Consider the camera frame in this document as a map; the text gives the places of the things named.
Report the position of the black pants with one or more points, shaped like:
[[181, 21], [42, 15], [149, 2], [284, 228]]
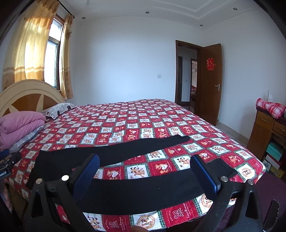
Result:
[[123, 196]]

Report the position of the folded pink blanket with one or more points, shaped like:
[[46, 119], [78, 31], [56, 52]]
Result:
[[16, 125]]

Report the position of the red checkered cartoon bedspread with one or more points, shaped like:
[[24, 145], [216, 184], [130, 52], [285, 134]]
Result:
[[108, 124]]

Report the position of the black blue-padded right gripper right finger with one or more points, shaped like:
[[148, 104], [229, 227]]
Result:
[[246, 215]]

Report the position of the red double happiness sticker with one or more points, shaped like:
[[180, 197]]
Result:
[[210, 65]]

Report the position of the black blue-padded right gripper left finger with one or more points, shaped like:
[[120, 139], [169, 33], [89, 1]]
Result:
[[53, 204]]

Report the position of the brown wooden door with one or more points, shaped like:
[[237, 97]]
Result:
[[211, 85]]

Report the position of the brown wooden cabinet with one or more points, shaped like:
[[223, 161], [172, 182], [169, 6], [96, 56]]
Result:
[[266, 129]]

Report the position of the window with frame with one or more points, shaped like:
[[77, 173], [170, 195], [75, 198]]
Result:
[[51, 68]]

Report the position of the teal box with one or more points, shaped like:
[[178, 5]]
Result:
[[274, 150]]

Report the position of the dark brown door frame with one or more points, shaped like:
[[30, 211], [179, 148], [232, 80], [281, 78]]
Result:
[[199, 72]]

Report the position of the grey patterned pillow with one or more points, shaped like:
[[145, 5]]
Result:
[[56, 110]]

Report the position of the beige and brown headboard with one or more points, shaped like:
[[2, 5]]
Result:
[[29, 95]]

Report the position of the red plaid bundle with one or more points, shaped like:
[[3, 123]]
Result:
[[276, 110]]

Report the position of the black curtain rod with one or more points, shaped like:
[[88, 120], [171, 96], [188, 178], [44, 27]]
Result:
[[66, 9]]

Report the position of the left yellow curtain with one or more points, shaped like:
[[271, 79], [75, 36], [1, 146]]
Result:
[[25, 58]]

